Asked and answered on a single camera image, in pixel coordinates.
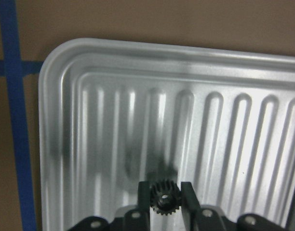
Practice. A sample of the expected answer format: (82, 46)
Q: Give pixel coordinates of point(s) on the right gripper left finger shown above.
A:
(136, 217)

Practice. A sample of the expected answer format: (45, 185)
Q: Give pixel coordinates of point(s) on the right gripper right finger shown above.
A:
(195, 217)

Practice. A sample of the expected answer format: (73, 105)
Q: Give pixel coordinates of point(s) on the silver ribbed metal tray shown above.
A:
(114, 113)

